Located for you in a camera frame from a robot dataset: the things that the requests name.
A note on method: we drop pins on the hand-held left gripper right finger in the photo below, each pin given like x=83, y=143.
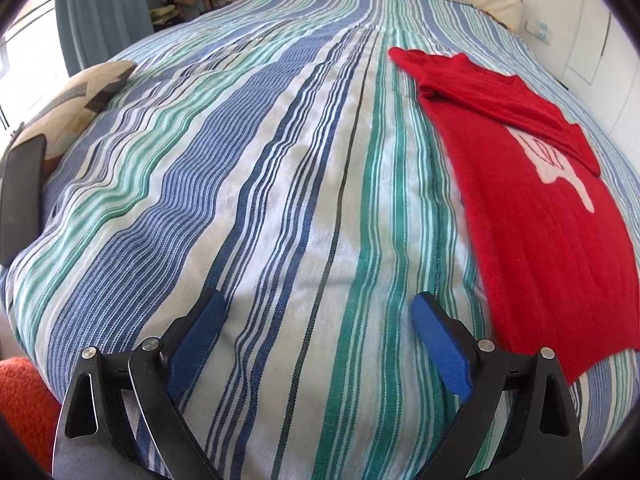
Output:
x=442, y=345

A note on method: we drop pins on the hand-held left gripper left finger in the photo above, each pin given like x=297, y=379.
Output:
x=197, y=340

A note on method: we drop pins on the red sweater with white animal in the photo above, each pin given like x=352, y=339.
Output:
x=540, y=240

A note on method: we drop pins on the striped bed cover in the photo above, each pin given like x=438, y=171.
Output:
x=250, y=185

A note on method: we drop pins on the orange red rug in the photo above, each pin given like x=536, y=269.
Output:
x=25, y=400

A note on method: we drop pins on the black phone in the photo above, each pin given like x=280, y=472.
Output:
x=20, y=200

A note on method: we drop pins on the patterned beige cushion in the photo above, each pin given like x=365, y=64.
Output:
x=65, y=105

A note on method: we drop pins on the white wardrobe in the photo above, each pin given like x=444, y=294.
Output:
x=600, y=50

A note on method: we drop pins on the blue curtain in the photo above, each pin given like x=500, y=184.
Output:
x=100, y=10

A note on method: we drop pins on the white wall outlet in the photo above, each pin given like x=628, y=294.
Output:
x=537, y=30

